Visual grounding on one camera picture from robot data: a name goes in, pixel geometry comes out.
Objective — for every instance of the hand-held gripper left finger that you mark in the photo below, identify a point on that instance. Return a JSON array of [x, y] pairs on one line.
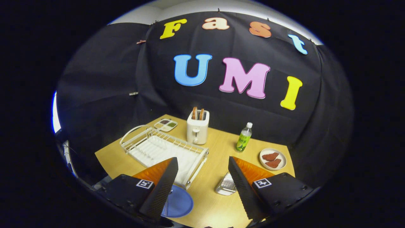
[[158, 191]]

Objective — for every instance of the toast slice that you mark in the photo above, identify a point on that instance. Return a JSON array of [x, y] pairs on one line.
[[194, 113], [201, 114]]

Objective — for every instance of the white plate with meat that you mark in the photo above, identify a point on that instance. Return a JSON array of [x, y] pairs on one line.
[[283, 158]]

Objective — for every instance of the green label drink bottle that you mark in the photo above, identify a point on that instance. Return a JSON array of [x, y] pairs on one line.
[[243, 141]]

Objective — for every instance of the white compartment seasoning dish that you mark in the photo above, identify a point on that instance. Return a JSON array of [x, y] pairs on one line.
[[166, 125]]

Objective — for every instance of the red meat slice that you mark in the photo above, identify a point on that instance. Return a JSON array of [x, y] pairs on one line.
[[270, 156], [273, 163]]

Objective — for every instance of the white toaster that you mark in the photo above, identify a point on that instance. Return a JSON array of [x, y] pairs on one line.
[[197, 129]]

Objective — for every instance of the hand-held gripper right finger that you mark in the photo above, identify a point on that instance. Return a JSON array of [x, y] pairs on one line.
[[245, 191]]

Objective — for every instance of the blue plate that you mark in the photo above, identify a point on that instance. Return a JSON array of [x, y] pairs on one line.
[[180, 202]]

